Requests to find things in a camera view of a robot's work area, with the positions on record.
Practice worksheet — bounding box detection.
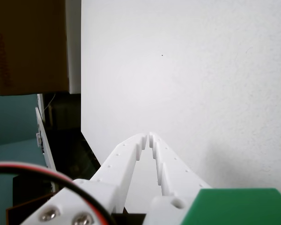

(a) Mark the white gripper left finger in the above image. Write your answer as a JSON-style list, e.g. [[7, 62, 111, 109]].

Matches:
[[20, 132, 148, 225]]

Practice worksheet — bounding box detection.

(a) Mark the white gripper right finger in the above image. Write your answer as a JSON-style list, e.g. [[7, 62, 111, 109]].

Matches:
[[142, 131, 213, 225]]

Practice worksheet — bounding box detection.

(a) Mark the white panel strip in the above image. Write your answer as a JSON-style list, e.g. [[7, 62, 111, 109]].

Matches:
[[35, 93, 57, 188]]

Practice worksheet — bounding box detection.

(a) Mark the cardboard box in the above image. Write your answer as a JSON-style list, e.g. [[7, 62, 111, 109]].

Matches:
[[0, 0, 70, 96]]

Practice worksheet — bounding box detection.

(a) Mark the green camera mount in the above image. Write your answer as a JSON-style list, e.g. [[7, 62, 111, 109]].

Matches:
[[179, 188, 281, 225]]

